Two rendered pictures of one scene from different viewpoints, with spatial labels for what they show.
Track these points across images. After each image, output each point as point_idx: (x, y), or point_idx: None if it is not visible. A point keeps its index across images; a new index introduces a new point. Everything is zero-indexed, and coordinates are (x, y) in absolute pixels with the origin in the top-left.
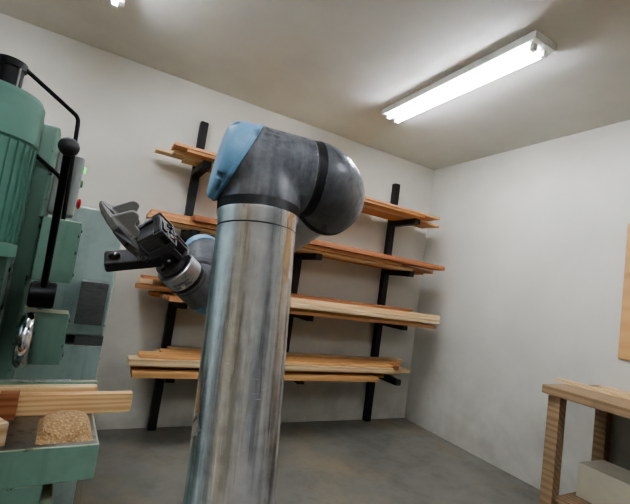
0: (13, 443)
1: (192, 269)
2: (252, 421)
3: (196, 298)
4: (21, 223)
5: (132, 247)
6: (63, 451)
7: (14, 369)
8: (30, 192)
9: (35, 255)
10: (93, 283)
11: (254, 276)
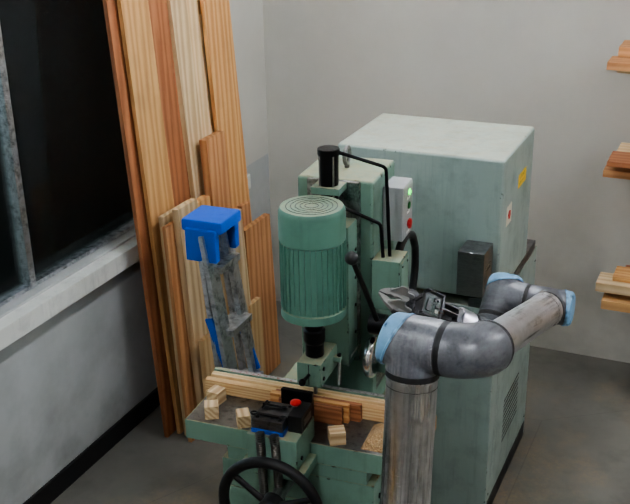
0: (350, 444)
1: None
2: (396, 496)
3: None
4: (344, 294)
5: None
6: (374, 457)
7: None
8: (361, 240)
9: (372, 290)
10: (468, 254)
11: (394, 422)
